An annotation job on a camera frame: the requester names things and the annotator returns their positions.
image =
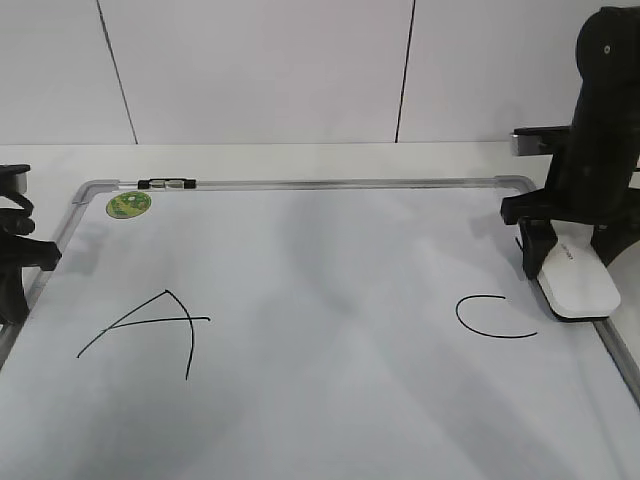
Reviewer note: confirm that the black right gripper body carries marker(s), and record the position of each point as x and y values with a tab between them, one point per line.
590	190

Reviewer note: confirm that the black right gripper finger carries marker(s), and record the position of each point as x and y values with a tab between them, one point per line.
538	238
609	241

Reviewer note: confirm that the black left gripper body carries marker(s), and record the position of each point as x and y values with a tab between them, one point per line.
19	252

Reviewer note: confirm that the white rectangular board eraser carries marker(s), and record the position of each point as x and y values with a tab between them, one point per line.
576	284

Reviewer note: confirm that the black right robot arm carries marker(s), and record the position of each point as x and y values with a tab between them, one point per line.
606	116

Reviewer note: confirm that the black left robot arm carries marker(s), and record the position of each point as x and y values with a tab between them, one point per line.
14	187

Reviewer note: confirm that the green round magnet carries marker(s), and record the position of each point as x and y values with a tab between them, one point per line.
128	205

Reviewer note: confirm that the black silver hanging clip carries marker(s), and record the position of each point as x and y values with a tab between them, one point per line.
167	183

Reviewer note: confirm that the white aluminium framed whiteboard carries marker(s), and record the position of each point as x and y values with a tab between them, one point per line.
383	404

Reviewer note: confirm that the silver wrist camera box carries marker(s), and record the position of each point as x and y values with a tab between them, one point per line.
535	141

